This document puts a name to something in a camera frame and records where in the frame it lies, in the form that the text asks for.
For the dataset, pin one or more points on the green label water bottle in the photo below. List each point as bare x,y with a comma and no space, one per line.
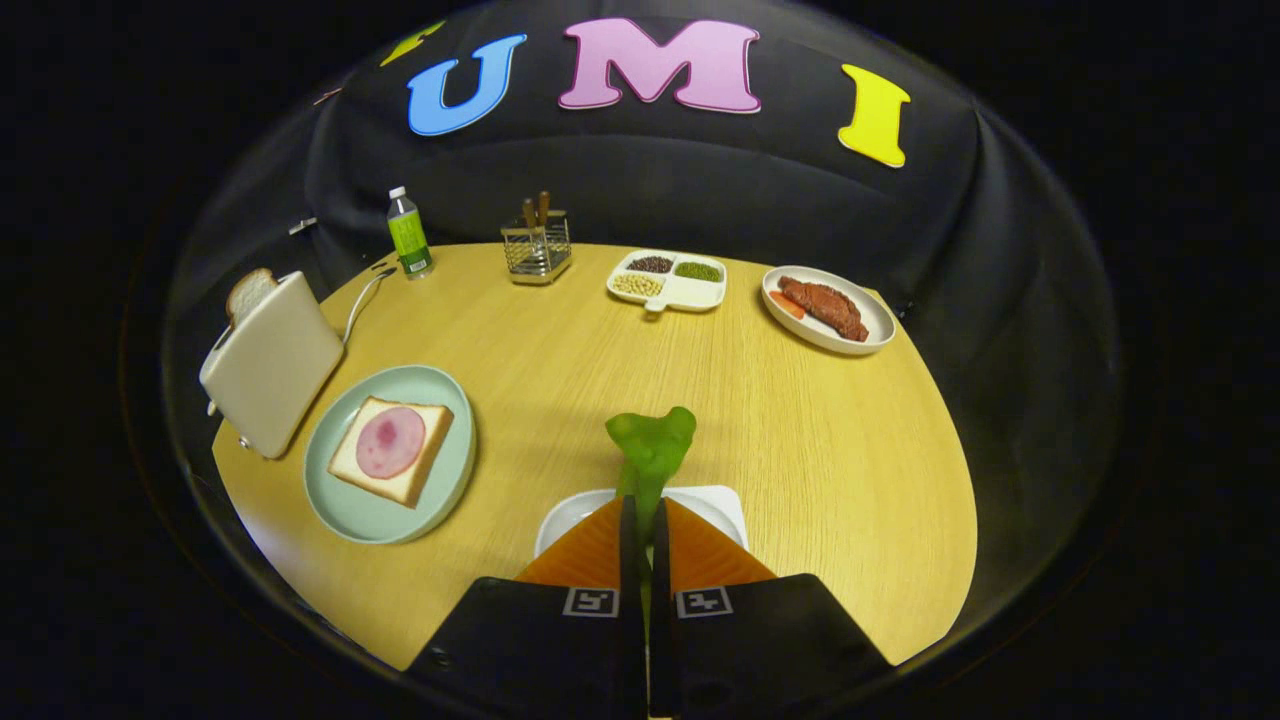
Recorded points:
408,240

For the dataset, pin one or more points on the green lettuce leaf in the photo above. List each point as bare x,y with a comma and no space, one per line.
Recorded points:
650,450

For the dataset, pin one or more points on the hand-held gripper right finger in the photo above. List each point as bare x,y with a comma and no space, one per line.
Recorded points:
740,650

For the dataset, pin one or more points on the black backdrop cloth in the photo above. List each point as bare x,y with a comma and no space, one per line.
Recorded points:
640,180

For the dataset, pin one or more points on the bread slice under ham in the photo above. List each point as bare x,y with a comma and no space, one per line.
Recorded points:
347,465

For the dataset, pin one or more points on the white divided dish of beans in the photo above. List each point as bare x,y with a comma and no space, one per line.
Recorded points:
692,293

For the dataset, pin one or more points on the white toaster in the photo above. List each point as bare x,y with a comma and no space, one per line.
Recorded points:
275,370

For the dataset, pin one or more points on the pink ham slice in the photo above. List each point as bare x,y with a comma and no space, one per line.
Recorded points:
390,442

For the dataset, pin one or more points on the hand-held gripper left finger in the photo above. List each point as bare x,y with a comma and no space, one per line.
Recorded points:
560,650

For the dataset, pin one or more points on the round white plate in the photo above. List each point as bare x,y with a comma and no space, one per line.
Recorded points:
878,322

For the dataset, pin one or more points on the brown steak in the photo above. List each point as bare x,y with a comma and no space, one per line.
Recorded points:
825,307

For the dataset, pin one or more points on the white cloth clip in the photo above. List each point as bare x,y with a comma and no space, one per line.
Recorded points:
303,226

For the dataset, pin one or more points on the orange carrot slice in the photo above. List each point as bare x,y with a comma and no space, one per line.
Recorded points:
785,303

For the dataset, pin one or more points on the light green plate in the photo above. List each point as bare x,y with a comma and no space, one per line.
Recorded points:
380,515

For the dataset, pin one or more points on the square white plate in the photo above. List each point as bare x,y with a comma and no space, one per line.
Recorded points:
575,512

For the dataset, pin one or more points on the plain bread slice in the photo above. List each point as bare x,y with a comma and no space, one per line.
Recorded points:
248,293

